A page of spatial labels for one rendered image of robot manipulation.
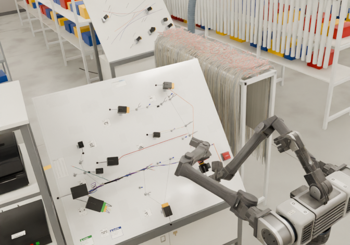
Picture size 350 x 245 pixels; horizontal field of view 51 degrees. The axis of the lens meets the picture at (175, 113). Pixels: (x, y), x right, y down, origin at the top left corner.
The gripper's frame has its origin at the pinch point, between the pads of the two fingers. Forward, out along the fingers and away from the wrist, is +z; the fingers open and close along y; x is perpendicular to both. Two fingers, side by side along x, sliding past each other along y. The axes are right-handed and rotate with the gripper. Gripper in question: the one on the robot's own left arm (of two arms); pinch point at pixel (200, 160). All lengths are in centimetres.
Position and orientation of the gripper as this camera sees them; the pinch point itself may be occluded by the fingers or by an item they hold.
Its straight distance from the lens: 246.3
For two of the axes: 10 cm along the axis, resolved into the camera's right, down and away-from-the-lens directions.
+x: 4.8, 7.3, -5.0
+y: -8.7, 3.2, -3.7
